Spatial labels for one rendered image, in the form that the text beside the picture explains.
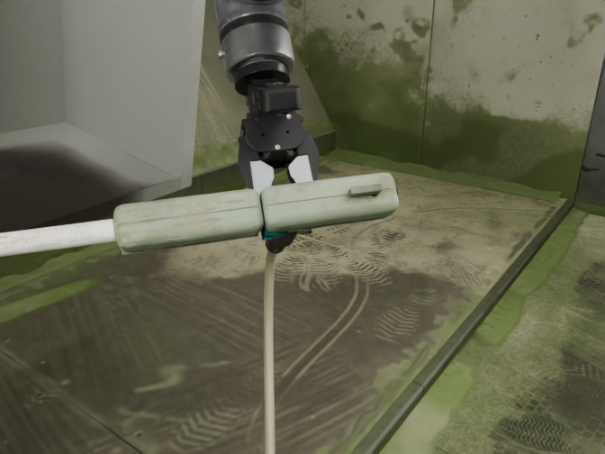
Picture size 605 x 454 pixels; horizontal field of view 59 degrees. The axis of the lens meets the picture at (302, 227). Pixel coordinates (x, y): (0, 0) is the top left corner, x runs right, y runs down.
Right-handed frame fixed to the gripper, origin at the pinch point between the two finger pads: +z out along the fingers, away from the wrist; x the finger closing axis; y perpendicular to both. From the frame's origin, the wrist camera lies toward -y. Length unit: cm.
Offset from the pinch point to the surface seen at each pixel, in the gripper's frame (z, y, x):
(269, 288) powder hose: 4.8, 27.4, 0.5
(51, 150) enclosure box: -26, 35, 34
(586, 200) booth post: -18, 118, -135
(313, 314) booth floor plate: 9, 71, -14
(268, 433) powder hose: 26.9, 27.5, 4.2
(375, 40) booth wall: -106, 144, -77
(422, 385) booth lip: 27, 47, -29
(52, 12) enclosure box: -51, 31, 31
